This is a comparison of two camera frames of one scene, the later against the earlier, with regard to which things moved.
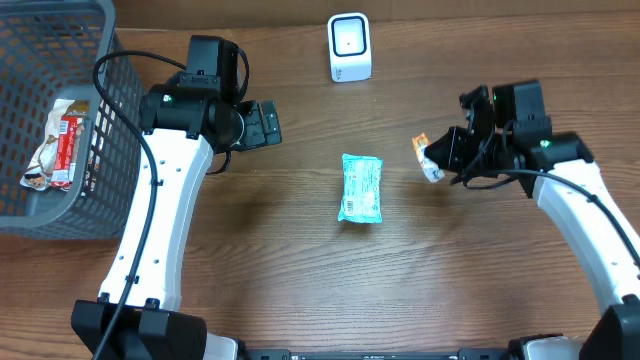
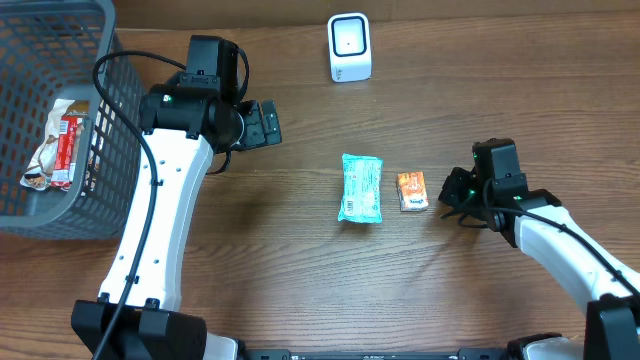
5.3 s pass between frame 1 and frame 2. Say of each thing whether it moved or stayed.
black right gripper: moved
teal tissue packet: stayed
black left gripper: stayed
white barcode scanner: stayed
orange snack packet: moved
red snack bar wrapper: stayed
